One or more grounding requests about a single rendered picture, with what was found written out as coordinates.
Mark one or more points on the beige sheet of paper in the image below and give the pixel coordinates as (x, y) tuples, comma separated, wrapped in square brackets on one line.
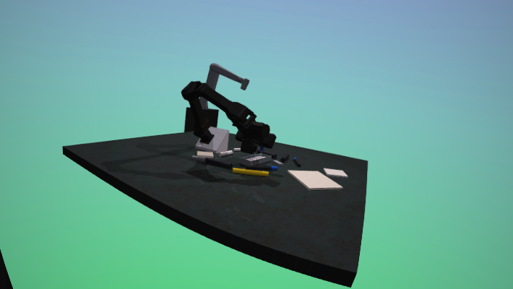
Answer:
[(314, 180)]

